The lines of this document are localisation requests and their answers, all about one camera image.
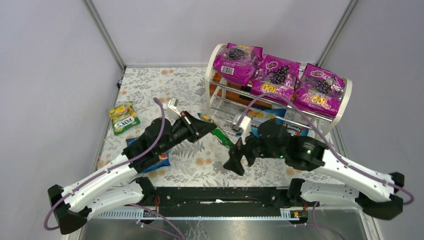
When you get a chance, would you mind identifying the white metal shelf rack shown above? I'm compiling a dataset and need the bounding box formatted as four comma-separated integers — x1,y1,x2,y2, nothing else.
204,43,353,140

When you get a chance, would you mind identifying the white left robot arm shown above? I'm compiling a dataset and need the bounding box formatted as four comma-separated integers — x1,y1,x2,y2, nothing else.
47,111,217,235

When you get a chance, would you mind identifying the green yellow candy bag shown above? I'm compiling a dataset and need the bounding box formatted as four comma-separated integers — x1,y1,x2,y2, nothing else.
107,101,141,136

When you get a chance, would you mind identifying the purple grape candy bag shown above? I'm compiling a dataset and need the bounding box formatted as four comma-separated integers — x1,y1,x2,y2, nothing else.
250,54,301,105
293,63,346,119
213,42,263,86

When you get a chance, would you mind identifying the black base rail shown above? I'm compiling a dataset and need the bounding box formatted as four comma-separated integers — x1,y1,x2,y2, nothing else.
135,187,315,219

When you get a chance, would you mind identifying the blue Slendy candy bag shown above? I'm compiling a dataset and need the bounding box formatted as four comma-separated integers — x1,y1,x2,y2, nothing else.
244,106,287,138
125,137,171,173
282,121,309,136

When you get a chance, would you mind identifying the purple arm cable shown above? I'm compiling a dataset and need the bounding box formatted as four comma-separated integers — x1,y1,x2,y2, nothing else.
43,96,186,240
243,93,415,240

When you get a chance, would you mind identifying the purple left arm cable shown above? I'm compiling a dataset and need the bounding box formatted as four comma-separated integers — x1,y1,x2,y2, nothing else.
43,96,186,240

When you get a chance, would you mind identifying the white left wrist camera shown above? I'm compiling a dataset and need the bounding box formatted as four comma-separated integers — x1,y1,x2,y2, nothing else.
166,97,182,120

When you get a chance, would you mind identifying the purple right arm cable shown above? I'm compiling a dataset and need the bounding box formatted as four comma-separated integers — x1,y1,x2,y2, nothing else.
243,93,415,240

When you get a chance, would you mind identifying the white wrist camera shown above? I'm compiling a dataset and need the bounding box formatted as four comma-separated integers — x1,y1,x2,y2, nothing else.
166,97,182,120
231,114,252,145

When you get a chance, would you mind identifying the green Fox's candy bag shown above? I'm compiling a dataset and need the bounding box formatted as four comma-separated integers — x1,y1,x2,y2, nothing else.
197,112,234,149

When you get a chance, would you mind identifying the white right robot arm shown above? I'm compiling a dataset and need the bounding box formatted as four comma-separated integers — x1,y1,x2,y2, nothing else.
223,120,405,220

